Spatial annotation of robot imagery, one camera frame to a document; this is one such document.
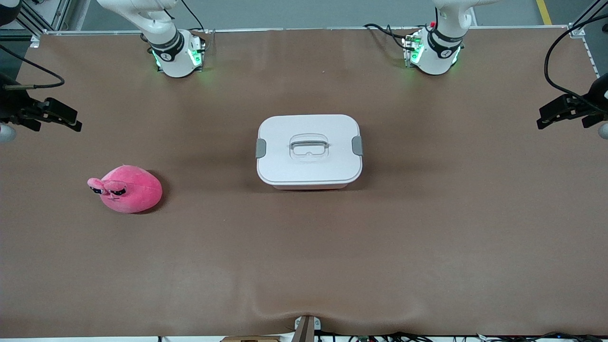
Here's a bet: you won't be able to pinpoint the pink plastic box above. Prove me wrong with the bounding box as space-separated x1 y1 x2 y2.
273 183 350 191

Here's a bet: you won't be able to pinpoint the black right base cable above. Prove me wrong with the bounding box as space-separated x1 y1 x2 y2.
180 0 206 33

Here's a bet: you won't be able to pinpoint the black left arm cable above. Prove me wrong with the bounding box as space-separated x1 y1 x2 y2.
543 0 608 114

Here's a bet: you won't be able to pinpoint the long silver table edge rail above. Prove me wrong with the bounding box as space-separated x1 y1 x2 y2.
43 25 585 36

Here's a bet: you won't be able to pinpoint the black left base cable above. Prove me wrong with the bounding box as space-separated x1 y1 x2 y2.
363 23 414 50

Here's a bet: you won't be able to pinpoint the short silver table edge rail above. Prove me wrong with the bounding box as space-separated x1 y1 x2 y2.
572 24 600 79

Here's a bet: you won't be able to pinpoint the black base cable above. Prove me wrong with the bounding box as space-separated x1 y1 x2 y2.
180 0 206 33
363 23 414 50

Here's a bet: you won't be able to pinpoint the pink plush toy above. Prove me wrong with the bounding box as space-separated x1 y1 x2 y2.
87 164 163 214

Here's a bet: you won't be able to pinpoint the aluminium frame post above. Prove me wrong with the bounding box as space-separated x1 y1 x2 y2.
12 0 72 31
570 0 608 34

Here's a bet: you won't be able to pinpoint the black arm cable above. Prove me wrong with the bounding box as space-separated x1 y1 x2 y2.
543 0 608 114
0 44 65 91

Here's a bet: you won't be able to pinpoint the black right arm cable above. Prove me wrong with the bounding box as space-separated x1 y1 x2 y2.
0 44 65 91

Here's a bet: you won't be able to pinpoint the brown table mat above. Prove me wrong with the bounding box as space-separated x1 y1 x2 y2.
0 28 608 339

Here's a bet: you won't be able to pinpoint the white box lid grey clips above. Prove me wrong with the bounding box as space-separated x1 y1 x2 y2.
255 114 364 187

